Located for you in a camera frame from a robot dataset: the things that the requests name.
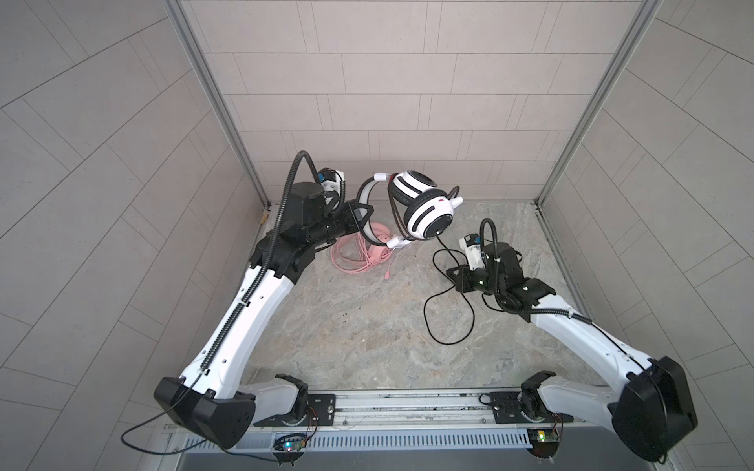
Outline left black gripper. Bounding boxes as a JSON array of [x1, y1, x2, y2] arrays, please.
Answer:
[[299, 200, 371, 250]]

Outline white black headphones with cable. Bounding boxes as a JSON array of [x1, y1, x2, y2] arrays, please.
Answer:
[[354, 169, 477, 347]]

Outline pink cat-ear headphones with cable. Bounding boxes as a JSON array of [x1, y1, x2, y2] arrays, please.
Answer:
[[330, 233, 394, 280]]

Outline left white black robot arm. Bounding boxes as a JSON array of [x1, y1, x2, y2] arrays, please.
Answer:
[[154, 182, 373, 449]]

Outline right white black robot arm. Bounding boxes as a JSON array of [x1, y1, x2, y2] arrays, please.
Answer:
[[447, 235, 698, 462]]

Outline white ventilation grille strip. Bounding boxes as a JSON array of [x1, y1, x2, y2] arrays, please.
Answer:
[[183, 429, 532, 453]]

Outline right circuit board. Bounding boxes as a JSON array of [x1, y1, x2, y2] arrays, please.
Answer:
[[526, 428, 561, 459]]

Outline left green circuit board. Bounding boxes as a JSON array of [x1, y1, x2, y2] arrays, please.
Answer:
[[272, 433, 308, 461]]

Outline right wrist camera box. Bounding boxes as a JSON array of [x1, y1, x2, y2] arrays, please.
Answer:
[[459, 233, 485, 271]]

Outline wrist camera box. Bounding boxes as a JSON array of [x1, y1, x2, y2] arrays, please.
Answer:
[[459, 233, 485, 271], [318, 167, 346, 207]]

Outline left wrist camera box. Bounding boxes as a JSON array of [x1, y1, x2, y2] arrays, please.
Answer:
[[318, 167, 346, 207]]

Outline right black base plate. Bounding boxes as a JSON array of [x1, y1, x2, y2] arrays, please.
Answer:
[[478, 391, 575, 424]]

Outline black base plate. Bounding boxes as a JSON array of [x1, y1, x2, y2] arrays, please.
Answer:
[[253, 394, 337, 428], [478, 391, 575, 424]]

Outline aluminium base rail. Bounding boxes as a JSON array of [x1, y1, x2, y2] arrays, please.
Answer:
[[164, 385, 658, 434]]

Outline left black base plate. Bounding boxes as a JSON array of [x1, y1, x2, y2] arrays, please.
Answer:
[[253, 394, 337, 428]]

